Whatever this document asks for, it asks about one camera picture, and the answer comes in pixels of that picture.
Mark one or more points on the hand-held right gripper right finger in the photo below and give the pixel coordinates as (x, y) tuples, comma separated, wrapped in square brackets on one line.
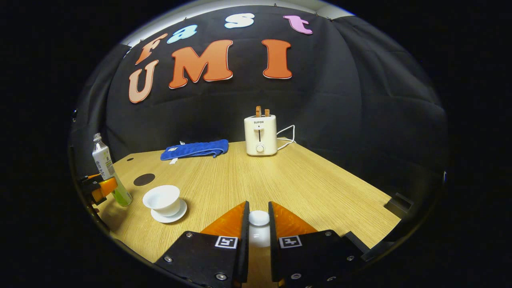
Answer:
[(308, 256)]

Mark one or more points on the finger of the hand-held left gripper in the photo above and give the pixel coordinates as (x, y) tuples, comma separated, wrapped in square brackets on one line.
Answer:
[(104, 187)]

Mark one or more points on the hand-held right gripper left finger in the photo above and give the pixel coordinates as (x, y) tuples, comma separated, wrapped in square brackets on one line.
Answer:
[(208, 256)]

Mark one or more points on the clear water bottle white label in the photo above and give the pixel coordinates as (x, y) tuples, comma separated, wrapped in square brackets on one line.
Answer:
[(104, 164)]

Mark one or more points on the dark round coaster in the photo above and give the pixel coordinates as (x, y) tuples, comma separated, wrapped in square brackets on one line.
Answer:
[(144, 179)]

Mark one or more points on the white teacup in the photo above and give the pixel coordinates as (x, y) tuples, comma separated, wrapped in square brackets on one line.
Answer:
[(163, 200)]

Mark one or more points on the white teacup lid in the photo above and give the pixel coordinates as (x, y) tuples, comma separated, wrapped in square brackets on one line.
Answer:
[(259, 218)]

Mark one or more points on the blue towel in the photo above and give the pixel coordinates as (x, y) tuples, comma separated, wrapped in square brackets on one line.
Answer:
[(196, 150)]

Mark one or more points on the black table clamp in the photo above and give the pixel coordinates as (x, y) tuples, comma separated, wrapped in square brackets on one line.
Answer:
[(399, 204)]

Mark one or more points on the cream toaster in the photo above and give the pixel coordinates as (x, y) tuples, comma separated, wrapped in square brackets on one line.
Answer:
[(260, 138)]

